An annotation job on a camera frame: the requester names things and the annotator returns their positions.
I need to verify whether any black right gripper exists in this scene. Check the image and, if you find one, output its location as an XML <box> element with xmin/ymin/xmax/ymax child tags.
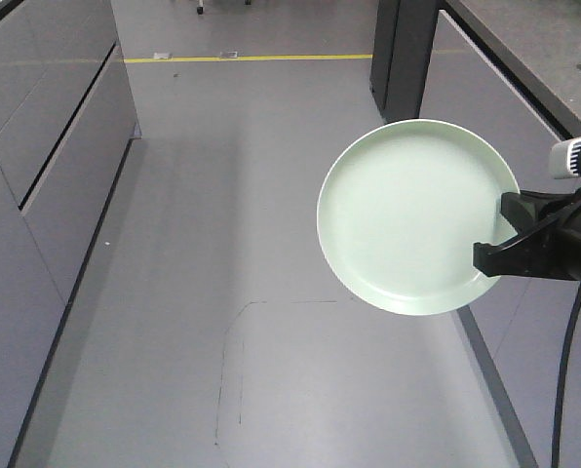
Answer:
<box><xmin>472</xmin><ymin>188</ymin><xmax>581</xmax><ymax>281</ymax></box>

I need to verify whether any light green round plate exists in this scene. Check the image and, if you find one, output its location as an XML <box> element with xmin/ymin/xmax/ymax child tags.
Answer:
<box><xmin>317</xmin><ymin>119</ymin><xmax>519</xmax><ymax>316</ymax></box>

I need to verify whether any dark kitchen island counter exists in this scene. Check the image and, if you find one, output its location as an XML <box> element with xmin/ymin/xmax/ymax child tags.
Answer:
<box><xmin>369</xmin><ymin>1</ymin><xmax>581</xmax><ymax>137</ymax></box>

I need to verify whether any rolling chair base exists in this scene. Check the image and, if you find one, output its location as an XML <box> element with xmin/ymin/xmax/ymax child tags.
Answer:
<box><xmin>196</xmin><ymin>0</ymin><xmax>252</xmax><ymax>15</ymax></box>

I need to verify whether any grey cabinet row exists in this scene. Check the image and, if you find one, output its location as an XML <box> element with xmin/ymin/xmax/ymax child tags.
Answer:
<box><xmin>0</xmin><ymin>1</ymin><xmax>137</xmax><ymax>467</ymax></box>

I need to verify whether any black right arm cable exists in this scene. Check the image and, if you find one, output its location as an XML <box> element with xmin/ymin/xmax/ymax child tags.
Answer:
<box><xmin>484</xmin><ymin>184</ymin><xmax>581</xmax><ymax>468</ymax></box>

